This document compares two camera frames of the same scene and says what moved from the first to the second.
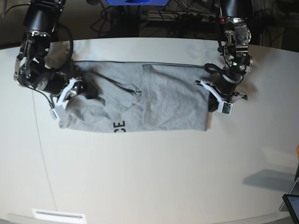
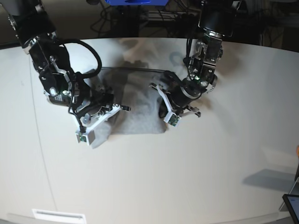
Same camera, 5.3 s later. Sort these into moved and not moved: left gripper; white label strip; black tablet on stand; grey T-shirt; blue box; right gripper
Moved: grey T-shirt; left gripper; right gripper
Not moved: blue box; black tablet on stand; white label strip
